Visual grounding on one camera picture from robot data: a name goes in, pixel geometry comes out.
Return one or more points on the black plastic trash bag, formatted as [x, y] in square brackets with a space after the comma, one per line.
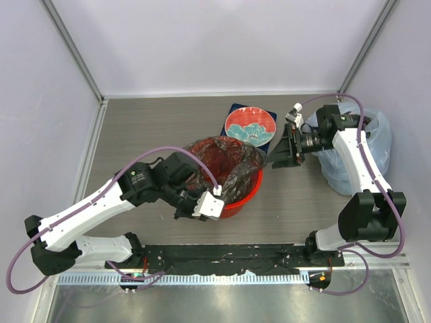
[229, 158]

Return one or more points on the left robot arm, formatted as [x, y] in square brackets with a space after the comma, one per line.
[60, 241]

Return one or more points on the white slotted cable duct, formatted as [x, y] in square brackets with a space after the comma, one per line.
[248, 278]

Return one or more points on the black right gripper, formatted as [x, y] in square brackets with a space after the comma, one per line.
[288, 153]

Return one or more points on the red patterned plate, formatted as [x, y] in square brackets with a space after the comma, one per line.
[250, 126]

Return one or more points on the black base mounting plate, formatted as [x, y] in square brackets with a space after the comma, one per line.
[230, 259]

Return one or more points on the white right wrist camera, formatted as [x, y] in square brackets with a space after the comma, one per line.
[294, 116]

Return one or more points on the blue plastic trash bag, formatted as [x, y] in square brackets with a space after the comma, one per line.
[379, 139]

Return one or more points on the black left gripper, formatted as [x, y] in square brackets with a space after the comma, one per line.
[189, 213]

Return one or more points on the red mesh trash bin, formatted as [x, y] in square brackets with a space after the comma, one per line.
[235, 181]

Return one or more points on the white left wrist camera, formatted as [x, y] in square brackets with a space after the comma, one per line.
[210, 205]

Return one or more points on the aluminium frame rail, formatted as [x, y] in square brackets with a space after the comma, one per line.
[353, 261]

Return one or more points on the blue place mat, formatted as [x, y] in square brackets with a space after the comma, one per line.
[269, 134]

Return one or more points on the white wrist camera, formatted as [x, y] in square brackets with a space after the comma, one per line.
[294, 116]
[210, 205]

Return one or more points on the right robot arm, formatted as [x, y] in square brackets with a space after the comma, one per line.
[374, 210]

